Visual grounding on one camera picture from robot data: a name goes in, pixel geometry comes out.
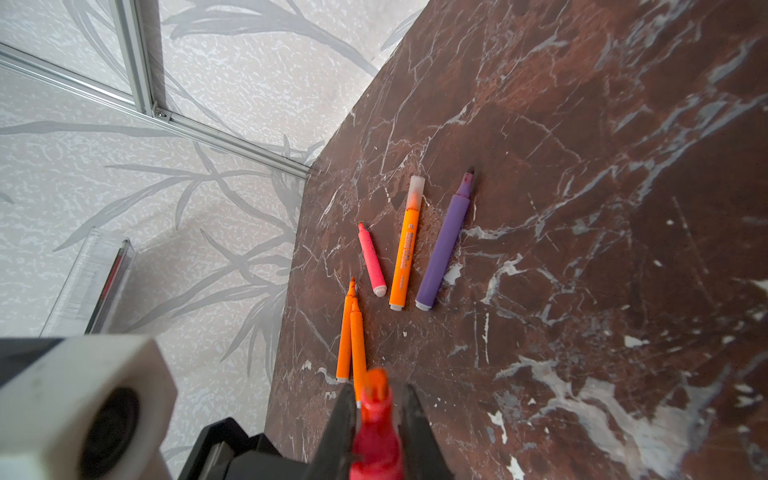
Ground aluminium frame horizontal bar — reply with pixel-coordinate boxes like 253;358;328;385
0;41;151;115

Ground orange highlighter marker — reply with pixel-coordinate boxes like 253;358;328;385
389;176;425;311

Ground pink marker far left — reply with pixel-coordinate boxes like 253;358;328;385
358;222;387;298

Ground pink red marker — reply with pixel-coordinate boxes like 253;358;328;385
349;368;404;480

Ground purple marker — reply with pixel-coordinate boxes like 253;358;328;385
415;167;475;311

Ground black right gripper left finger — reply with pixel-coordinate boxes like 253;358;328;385
303;384;357;480

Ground aluminium frame corner post left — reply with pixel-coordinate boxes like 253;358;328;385
110;0;156;118

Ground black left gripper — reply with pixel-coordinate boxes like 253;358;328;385
178;417;309;480

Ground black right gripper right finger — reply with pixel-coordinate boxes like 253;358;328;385
400;384;453;480

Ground thin orange pen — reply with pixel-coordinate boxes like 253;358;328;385
350;299;367;405
336;277;356;380

